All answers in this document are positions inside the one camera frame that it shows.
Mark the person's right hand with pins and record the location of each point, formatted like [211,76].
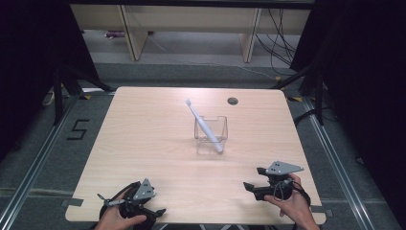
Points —
[298,211]

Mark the person's left hand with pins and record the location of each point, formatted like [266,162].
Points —
[113,220]

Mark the white electric toothbrush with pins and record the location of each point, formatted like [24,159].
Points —
[204,126]

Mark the aluminium floor rail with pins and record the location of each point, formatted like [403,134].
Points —
[38,159]
[335,166]

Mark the pink item under shelf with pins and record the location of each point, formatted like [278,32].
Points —
[114,34]

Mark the yellow floor tape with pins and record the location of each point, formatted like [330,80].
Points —
[85,96]
[295,99]

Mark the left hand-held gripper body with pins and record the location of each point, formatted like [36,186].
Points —
[142,191]

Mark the black metal stand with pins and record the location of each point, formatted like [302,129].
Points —
[318,96]
[58,96]

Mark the light wooden shelf unit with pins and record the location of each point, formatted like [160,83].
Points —
[191,19]

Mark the grey tape strip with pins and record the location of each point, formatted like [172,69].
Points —
[325,212]
[72,202]

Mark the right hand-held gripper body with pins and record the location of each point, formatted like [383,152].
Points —
[282,167]

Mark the clear plastic container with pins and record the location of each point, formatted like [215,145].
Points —
[221,129]

